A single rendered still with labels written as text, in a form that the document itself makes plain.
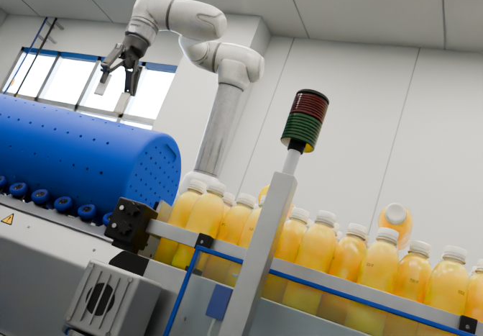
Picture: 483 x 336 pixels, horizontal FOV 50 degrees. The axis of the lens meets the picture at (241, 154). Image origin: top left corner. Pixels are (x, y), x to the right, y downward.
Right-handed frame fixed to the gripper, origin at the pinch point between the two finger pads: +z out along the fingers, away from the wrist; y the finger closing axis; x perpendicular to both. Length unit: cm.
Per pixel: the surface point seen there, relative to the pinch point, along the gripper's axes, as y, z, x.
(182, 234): 21, 34, 48
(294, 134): 39, 14, 69
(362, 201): -274, -66, 44
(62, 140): 14.5, 19.6, 3.2
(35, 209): 11.7, 38.1, 2.5
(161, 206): 5.2, 27.0, 31.9
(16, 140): 14.5, 23.0, -10.7
